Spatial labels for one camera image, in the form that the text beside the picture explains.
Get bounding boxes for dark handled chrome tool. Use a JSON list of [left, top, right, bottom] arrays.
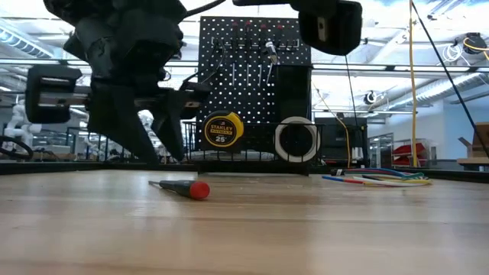
[[147, 179, 211, 201]]

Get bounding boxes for thick black diagonal cable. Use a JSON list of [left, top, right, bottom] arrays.
[[410, 0, 489, 157]]

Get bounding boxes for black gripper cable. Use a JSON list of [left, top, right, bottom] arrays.
[[183, 0, 227, 18]]

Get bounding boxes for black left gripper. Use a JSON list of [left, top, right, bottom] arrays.
[[24, 11, 212, 163]]

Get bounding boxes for blue cable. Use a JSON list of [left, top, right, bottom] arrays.
[[322, 168, 406, 183]]

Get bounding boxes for thin yellow hanging cable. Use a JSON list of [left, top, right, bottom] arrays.
[[313, 82, 351, 169]]

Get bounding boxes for cardboard box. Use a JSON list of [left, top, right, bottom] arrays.
[[458, 121, 489, 158]]

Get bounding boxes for clear black safety glasses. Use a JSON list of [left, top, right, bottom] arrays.
[[183, 37, 228, 92]]

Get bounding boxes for red storage bin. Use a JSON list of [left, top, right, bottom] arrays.
[[392, 154, 427, 167], [392, 143, 426, 156]]

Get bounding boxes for wooden workbench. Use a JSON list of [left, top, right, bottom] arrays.
[[457, 157, 489, 172]]

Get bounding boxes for white cable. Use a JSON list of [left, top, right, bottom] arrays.
[[351, 175, 429, 187]]

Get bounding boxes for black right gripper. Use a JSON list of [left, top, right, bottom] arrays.
[[297, 0, 363, 57]]

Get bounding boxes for dark screwdriver with red end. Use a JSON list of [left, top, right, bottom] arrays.
[[267, 23, 286, 85]]

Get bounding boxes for thin black hanging cable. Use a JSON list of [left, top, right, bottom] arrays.
[[345, 55, 359, 124]]

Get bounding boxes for black plastic cup bin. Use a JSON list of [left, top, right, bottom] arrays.
[[275, 63, 313, 123]]

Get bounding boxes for black wire basket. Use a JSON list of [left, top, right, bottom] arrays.
[[183, 121, 324, 173]]

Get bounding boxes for metal wire hook rail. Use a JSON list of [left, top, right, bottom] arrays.
[[211, 36, 301, 51]]

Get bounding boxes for red cable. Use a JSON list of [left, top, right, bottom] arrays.
[[342, 169, 398, 185]]

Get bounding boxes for black aluminium table frame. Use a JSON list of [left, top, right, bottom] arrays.
[[0, 160, 489, 184]]

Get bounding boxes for white masking tape roll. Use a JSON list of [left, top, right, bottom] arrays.
[[274, 116, 322, 163]]

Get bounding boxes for black perforated peg board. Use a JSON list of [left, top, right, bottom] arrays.
[[198, 15, 313, 123]]

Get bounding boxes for black cabinet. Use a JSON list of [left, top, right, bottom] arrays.
[[315, 117, 368, 169]]

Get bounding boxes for black ring hoop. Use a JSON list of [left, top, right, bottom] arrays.
[[0, 135, 34, 160]]

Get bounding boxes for black yellow tape measure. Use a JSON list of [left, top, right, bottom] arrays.
[[201, 110, 245, 152]]

